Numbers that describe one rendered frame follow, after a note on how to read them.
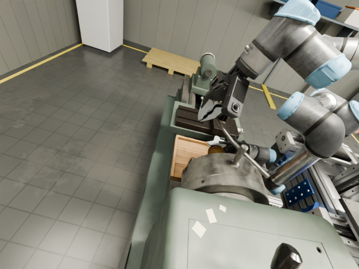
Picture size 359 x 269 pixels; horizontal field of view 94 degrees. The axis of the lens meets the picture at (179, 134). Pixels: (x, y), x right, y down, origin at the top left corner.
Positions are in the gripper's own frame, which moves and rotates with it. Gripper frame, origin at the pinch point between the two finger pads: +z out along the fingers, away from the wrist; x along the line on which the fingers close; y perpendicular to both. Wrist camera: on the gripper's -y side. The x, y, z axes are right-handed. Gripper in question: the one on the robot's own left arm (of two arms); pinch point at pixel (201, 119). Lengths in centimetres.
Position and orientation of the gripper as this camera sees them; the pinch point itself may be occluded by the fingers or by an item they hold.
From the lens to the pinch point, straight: 55.2
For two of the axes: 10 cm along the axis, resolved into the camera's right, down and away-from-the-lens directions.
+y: 0.8, -6.9, 7.1
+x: -8.4, -4.4, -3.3
